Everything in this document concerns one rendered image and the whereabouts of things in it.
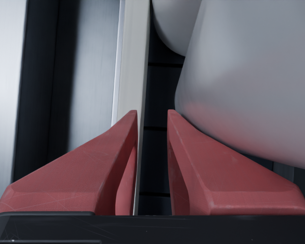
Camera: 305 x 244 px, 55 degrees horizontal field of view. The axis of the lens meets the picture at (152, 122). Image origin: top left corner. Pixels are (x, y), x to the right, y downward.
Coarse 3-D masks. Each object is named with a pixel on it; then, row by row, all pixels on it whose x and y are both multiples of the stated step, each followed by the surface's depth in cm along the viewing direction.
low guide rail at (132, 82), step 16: (128, 0) 14; (144, 0) 14; (128, 16) 14; (144, 16) 14; (128, 32) 14; (144, 32) 14; (128, 48) 14; (144, 48) 14; (128, 64) 14; (144, 64) 14; (128, 80) 14; (144, 80) 14; (128, 96) 14; (144, 96) 15; (144, 112) 16
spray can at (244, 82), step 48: (240, 0) 3; (288, 0) 2; (192, 48) 6; (240, 48) 3; (288, 48) 2; (192, 96) 8; (240, 96) 4; (288, 96) 3; (240, 144) 6; (288, 144) 4
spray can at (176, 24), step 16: (160, 0) 12; (176, 0) 11; (192, 0) 10; (160, 16) 14; (176, 16) 12; (192, 16) 11; (160, 32) 16; (176, 32) 14; (192, 32) 13; (176, 48) 16
